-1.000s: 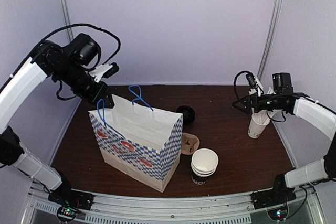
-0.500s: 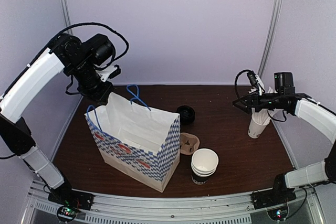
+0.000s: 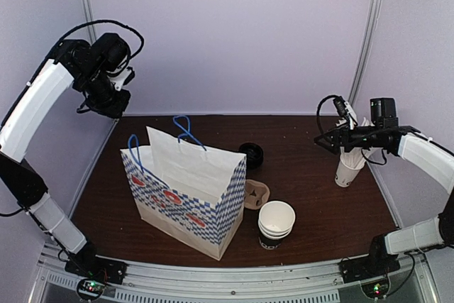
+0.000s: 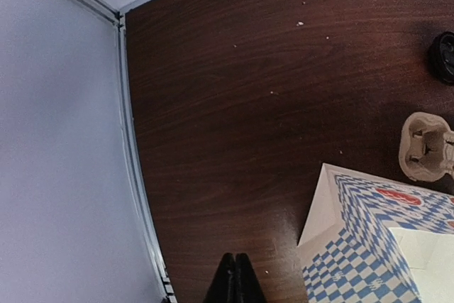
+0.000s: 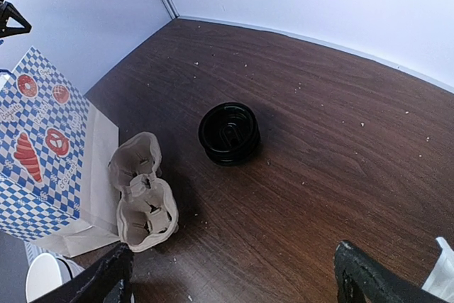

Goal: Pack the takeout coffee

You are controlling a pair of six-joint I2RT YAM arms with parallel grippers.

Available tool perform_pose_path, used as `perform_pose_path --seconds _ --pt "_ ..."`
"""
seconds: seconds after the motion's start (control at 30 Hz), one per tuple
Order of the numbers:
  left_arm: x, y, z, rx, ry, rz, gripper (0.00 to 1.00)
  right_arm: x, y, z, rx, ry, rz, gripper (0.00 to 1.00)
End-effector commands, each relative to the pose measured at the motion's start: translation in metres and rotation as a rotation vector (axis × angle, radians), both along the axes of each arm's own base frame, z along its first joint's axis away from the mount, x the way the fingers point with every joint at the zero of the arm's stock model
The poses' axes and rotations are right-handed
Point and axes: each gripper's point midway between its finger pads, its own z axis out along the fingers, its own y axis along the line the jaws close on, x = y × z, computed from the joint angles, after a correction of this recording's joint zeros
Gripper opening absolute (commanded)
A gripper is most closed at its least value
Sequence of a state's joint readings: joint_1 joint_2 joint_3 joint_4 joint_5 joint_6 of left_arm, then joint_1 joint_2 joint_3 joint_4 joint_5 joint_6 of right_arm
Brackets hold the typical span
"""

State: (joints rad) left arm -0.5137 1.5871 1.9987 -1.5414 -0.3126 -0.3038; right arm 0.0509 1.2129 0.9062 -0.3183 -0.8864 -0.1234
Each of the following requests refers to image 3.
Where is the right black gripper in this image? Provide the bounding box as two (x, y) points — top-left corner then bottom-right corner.
(314, 121), (382, 155)

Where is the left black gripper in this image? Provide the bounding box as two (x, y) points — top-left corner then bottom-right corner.
(78, 62), (132, 119)

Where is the stack of paper coffee cups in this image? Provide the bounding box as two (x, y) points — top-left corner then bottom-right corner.
(258, 201), (296, 250)

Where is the blue checkered paper bag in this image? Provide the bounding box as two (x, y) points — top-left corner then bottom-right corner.
(121, 115), (247, 260)

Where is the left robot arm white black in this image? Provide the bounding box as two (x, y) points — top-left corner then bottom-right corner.
(1, 33), (134, 277)

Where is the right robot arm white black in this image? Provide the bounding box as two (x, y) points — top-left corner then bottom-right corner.
(314, 94), (453, 276)

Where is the bundle of wrapped white straws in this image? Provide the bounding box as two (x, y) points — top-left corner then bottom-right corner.
(340, 116), (377, 171)

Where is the white cup holding straws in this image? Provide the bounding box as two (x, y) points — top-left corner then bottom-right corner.
(335, 155), (365, 188)

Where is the stack of black lids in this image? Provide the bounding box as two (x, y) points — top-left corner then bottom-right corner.
(238, 142), (264, 170)

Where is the brown cardboard cup carrier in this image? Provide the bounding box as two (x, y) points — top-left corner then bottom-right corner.
(244, 179), (270, 211)

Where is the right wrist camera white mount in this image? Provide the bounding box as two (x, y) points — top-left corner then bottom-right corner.
(333, 96), (358, 130)

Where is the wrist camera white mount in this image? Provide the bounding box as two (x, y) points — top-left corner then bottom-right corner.
(108, 66), (135, 92)
(333, 96), (358, 130)

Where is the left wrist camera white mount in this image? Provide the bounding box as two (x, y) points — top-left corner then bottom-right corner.
(108, 66), (135, 92)

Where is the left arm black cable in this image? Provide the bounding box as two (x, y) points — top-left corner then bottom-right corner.
(48, 18), (145, 70)

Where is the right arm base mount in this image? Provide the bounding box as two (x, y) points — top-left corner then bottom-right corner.
(339, 255), (400, 283)

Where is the aluminium front rail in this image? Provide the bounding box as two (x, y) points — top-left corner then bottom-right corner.
(28, 242), (441, 303)

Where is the right aluminium frame post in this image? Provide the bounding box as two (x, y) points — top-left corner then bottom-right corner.
(348, 0), (382, 105)

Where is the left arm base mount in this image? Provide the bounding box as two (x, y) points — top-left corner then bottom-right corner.
(65, 257), (127, 285)

